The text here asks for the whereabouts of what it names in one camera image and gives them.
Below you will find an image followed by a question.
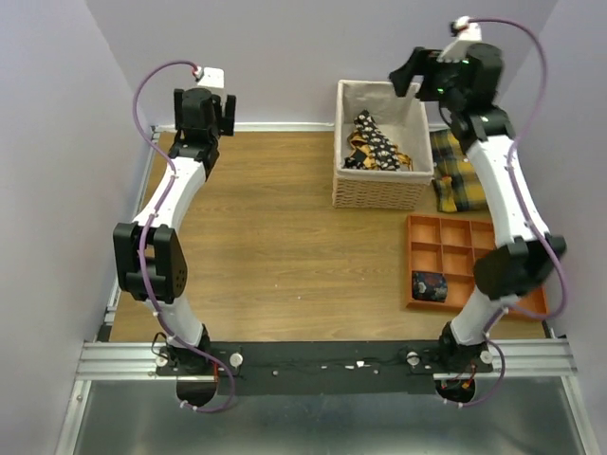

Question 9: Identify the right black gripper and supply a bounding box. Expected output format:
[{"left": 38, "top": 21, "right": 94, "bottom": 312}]
[{"left": 385, "top": 46, "right": 465, "bottom": 113}]

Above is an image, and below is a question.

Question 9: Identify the black floral tie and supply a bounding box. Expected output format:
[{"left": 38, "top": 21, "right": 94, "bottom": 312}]
[{"left": 343, "top": 110, "right": 414, "bottom": 172}]

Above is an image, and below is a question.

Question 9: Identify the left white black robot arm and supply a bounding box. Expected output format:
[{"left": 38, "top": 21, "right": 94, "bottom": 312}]
[{"left": 113, "top": 87, "right": 237, "bottom": 374}]

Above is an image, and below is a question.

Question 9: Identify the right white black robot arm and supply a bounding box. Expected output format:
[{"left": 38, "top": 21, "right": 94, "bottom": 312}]
[{"left": 389, "top": 43, "right": 566, "bottom": 373}]

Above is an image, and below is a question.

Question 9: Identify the wicker basket with liner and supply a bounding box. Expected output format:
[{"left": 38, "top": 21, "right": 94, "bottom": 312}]
[{"left": 332, "top": 80, "right": 433, "bottom": 211}]

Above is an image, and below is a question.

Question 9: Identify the orange patterned tie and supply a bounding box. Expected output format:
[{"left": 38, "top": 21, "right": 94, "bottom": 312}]
[{"left": 343, "top": 131, "right": 414, "bottom": 172}]

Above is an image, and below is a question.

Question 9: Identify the yellow plaid shirt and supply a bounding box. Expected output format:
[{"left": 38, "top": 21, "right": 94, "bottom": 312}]
[{"left": 430, "top": 129, "right": 487, "bottom": 213}]

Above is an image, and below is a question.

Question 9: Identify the orange compartment tray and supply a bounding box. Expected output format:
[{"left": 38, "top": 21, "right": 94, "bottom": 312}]
[{"left": 403, "top": 213, "right": 550, "bottom": 318}]

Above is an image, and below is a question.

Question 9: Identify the rolled dark floral tie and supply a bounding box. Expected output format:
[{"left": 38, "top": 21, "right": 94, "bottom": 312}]
[{"left": 412, "top": 271, "right": 448, "bottom": 303}]

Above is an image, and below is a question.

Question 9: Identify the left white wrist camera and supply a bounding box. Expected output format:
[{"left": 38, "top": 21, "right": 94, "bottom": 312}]
[{"left": 192, "top": 66, "right": 225, "bottom": 90}]

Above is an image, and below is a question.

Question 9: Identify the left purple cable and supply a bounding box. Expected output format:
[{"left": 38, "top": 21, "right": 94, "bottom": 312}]
[{"left": 131, "top": 60, "right": 237, "bottom": 415}]

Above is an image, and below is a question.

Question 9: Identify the purple cable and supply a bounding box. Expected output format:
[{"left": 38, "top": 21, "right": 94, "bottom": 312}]
[
  {"left": 131, "top": 60, "right": 237, "bottom": 415},
  {"left": 440, "top": 16, "right": 571, "bottom": 410}
]

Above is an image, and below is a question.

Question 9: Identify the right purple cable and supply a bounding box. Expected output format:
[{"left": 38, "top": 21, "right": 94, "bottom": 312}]
[{"left": 440, "top": 16, "right": 571, "bottom": 410}]

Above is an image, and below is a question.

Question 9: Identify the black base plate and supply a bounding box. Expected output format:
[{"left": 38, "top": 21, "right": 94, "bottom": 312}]
[{"left": 152, "top": 340, "right": 493, "bottom": 401}]

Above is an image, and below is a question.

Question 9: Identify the aluminium frame rail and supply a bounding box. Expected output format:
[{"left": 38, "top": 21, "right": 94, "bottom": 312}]
[{"left": 76, "top": 338, "right": 578, "bottom": 381}]

